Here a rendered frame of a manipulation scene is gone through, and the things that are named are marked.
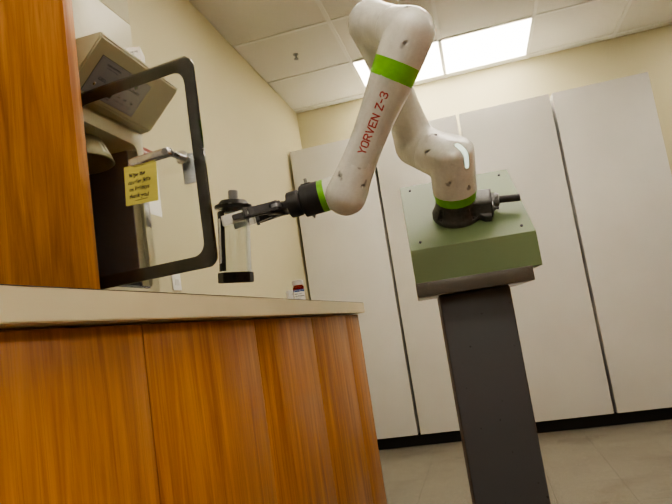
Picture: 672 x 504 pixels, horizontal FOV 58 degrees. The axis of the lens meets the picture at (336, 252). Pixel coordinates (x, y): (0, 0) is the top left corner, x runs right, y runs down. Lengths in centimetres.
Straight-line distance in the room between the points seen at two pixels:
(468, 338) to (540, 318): 242
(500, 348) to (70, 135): 121
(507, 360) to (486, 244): 33
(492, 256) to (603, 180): 258
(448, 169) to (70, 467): 125
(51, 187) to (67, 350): 50
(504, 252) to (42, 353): 131
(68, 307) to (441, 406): 359
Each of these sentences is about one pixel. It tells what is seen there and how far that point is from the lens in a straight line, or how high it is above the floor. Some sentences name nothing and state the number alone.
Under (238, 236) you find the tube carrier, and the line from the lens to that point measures 173.
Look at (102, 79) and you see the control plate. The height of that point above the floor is 145.
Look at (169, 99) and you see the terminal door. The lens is 120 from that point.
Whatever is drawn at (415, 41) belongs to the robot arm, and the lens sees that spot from 151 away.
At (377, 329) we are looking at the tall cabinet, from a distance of 419.
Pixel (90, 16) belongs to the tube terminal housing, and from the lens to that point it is 160.
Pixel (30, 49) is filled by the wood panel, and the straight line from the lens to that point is 135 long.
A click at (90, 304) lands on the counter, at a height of 92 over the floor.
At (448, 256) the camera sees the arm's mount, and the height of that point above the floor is 101.
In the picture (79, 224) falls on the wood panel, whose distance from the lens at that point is 119.
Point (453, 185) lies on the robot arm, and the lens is 174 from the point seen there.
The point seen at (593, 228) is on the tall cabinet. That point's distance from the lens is 422.
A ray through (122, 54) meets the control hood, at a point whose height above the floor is 149.
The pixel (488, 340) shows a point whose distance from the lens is 175.
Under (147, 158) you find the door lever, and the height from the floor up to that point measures 120.
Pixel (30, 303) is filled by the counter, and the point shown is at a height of 92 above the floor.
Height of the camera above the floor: 84
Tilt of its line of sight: 7 degrees up
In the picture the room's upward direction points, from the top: 9 degrees counter-clockwise
